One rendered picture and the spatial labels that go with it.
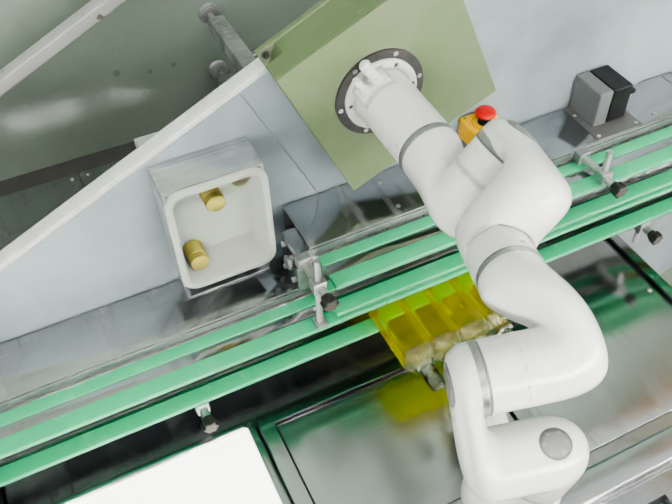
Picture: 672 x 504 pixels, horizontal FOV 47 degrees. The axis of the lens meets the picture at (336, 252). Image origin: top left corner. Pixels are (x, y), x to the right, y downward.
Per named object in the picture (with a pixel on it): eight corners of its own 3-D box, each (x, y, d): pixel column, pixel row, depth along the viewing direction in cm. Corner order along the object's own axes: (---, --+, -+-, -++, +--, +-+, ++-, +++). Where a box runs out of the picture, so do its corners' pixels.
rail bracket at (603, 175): (567, 160, 153) (611, 201, 145) (575, 130, 148) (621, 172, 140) (583, 154, 155) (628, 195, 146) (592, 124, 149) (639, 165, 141)
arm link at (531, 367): (452, 258, 89) (488, 337, 77) (567, 234, 90) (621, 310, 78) (460, 347, 97) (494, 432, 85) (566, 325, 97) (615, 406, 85)
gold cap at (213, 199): (195, 183, 129) (204, 199, 126) (215, 177, 130) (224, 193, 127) (199, 199, 132) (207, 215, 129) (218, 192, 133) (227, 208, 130)
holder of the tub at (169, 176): (176, 278, 145) (189, 307, 140) (146, 165, 125) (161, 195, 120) (261, 247, 150) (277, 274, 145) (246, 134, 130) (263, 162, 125)
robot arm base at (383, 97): (318, 89, 118) (363, 149, 109) (380, 30, 116) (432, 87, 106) (369, 137, 130) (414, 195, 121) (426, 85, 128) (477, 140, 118)
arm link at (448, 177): (382, 169, 113) (437, 242, 104) (440, 98, 108) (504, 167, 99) (422, 186, 120) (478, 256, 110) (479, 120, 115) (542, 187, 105)
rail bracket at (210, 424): (182, 392, 148) (205, 449, 140) (175, 371, 143) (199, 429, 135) (202, 384, 149) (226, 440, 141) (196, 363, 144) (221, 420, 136)
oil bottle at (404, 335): (356, 298, 152) (410, 380, 139) (356, 279, 148) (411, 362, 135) (381, 288, 154) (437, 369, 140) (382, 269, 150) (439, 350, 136)
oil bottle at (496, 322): (432, 268, 157) (491, 345, 144) (434, 249, 153) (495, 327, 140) (455, 259, 159) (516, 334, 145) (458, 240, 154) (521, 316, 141)
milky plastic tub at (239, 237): (171, 260, 141) (186, 293, 135) (146, 166, 124) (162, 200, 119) (260, 229, 146) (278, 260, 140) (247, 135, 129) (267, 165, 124)
